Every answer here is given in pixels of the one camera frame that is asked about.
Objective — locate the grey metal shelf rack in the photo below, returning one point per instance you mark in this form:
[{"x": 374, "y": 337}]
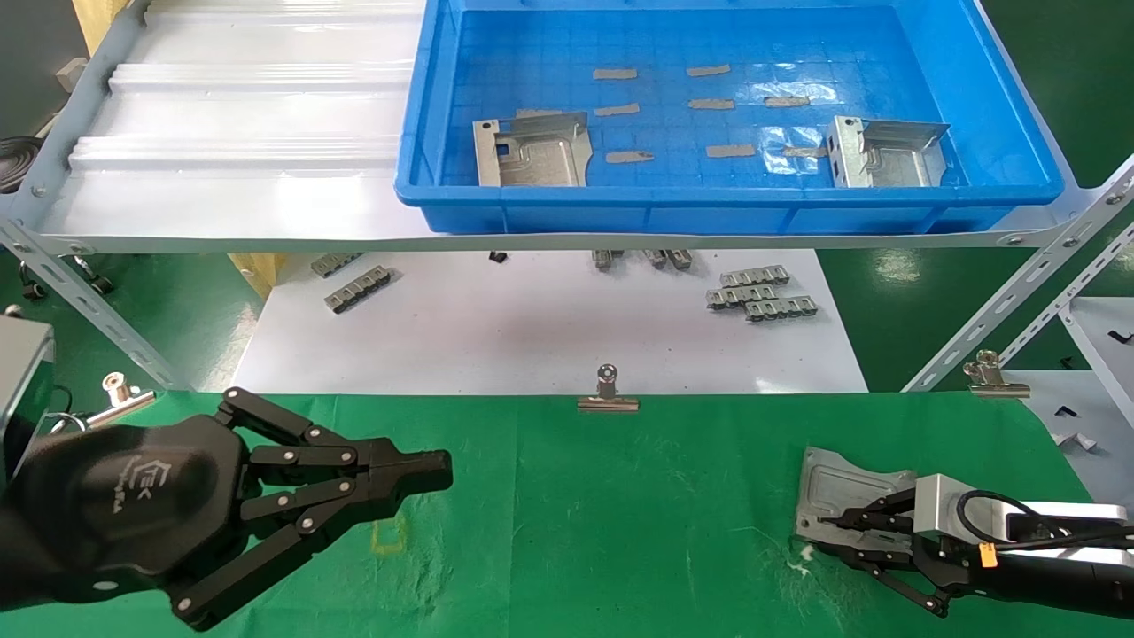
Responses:
[{"x": 53, "y": 164}]

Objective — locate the grey metal connector strip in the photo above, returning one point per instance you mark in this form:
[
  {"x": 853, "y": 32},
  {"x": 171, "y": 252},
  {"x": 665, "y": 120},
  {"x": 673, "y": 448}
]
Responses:
[
  {"x": 607, "y": 259},
  {"x": 337, "y": 264},
  {"x": 680, "y": 260},
  {"x": 656, "y": 259},
  {"x": 357, "y": 290},
  {"x": 742, "y": 298},
  {"x": 755, "y": 276},
  {"x": 780, "y": 308}
]

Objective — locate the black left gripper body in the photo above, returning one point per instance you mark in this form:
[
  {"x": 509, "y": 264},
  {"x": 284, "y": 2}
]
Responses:
[{"x": 133, "y": 496}]

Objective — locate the blue plastic bin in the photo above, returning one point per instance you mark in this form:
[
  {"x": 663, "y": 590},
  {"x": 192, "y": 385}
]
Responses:
[{"x": 532, "y": 208}]

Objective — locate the stool with caster wheels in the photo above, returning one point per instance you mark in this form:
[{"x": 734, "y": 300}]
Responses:
[{"x": 100, "y": 285}]

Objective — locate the small grey box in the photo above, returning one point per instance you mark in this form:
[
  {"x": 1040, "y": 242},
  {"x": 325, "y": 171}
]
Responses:
[{"x": 73, "y": 73}]

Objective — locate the clear plastic film patch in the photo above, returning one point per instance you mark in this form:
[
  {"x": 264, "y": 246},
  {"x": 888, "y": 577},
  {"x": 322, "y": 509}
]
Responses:
[
  {"x": 802, "y": 90},
  {"x": 793, "y": 140}
]

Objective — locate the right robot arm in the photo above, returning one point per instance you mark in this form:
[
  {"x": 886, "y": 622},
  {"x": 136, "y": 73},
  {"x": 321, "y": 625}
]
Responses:
[{"x": 1094, "y": 585}]

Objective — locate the galvanized sheet metal bracket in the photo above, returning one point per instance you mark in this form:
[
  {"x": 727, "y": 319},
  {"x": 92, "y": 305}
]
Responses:
[
  {"x": 540, "y": 159},
  {"x": 842, "y": 483},
  {"x": 886, "y": 159}
]

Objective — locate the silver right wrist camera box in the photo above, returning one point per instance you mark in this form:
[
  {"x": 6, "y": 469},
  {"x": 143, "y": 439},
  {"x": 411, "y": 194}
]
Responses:
[{"x": 937, "y": 503}]

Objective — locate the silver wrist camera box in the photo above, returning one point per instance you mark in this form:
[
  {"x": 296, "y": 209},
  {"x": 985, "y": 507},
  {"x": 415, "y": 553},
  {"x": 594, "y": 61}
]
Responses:
[
  {"x": 22, "y": 372},
  {"x": 937, "y": 503}
]

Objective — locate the white ribbed shelf panel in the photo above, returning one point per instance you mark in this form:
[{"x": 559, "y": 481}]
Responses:
[{"x": 248, "y": 115}]

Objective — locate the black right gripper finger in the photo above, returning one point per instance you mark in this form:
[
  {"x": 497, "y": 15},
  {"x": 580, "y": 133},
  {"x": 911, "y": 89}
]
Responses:
[
  {"x": 886, "y": 516},
  {"x": 886, "y": 558}
]

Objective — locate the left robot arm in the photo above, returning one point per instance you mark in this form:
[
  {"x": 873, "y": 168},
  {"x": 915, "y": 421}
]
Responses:
[{"x": 9, "y": 567}]

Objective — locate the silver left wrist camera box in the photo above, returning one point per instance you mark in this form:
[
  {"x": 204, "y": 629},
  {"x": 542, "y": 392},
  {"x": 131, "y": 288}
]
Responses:
[{"x": 22, "y": 372}]

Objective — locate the green table cloth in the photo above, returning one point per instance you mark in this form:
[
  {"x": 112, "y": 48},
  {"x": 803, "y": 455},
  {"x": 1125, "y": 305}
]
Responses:
[{"x": 620, "y": 532}]

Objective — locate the silver bulldog clip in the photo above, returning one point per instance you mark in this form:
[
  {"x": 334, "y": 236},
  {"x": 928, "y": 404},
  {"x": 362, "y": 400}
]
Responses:
[
  {"x": 608, "y": 403},
  {"x": 997, "y": 388},
  {"x": 120, "y": 406}
]

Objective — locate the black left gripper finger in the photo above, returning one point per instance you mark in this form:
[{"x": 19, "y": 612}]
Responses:
[
  {"x": 354, "y": 509},
  {"x": 416, "y": 468}
]

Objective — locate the black ribbed round stool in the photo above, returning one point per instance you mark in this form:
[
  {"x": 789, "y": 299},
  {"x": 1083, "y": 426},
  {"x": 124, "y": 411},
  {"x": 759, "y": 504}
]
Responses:
[{"x": 16, "y": 164}]

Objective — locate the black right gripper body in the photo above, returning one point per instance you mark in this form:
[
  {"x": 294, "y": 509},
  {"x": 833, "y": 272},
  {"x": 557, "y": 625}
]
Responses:
[{"x": 961, "y": 571}]

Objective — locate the grey tape strip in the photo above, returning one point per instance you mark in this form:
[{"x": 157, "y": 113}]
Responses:
[
  {"x": 709, "y": 70},
  {"x": 802, "y": 151},
  {"x": 629, "y": 157},
  {"x": 788, "y": 101},
  {"x": 536, "y": 113},
  {"x": 617, "y": 110},
  {"x": 616, "y": 73},
  {"x": 712, "y": 104},
  {"x": 731, "y": 151}
]

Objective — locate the small grey angle part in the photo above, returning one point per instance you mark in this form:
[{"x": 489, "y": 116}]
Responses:
[{"x": 1076, "y": 440}]

